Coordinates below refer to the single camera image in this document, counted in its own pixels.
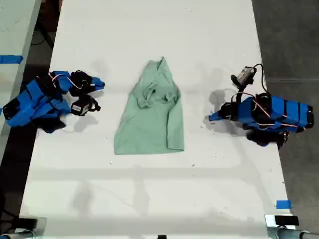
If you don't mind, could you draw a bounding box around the thin black floor cable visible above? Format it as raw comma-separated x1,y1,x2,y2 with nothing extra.
30,23,54,47

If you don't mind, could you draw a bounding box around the long blue tape strip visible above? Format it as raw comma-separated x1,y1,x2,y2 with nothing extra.
0,54,24,65

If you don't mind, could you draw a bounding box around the pale green T-shirt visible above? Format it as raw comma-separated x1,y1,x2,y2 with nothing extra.
114,56,186,156

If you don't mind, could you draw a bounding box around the short blue tape piece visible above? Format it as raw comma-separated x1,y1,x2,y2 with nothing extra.
276,199,292,210

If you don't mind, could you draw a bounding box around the black camera stalk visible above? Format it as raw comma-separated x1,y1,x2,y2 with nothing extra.
233,83,248,103
87,94,102,112

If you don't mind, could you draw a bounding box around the black camera cable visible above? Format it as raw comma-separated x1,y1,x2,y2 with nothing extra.
252,63,270,95

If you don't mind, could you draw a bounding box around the white side table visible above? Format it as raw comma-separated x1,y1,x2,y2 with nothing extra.
0,0,42,160

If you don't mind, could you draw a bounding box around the metal table clamp bracket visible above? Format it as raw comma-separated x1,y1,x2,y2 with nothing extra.
0,217,48,239
264,214,319,239

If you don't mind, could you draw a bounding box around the grey black camera box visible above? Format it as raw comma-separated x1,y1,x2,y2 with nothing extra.
230,65,257,87

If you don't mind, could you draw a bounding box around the small black box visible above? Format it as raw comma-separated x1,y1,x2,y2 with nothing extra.
274,215,300,226
15,217,38,229

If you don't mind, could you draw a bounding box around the black camera box with label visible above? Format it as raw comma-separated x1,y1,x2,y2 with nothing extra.
70,95,93,117

